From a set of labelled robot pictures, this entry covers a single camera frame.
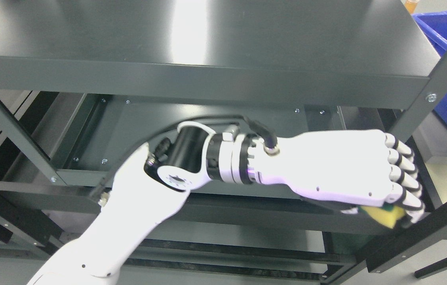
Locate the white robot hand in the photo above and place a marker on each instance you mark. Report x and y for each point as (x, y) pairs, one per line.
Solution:
(338, 170)

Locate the green yellow sponge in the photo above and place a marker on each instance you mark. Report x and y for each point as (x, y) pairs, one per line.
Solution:
(387, 215)

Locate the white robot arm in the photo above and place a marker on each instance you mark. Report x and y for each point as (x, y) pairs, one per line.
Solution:
(150, 187)

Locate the dark metal shelf rack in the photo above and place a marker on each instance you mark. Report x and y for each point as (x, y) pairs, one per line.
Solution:
(82, 82)

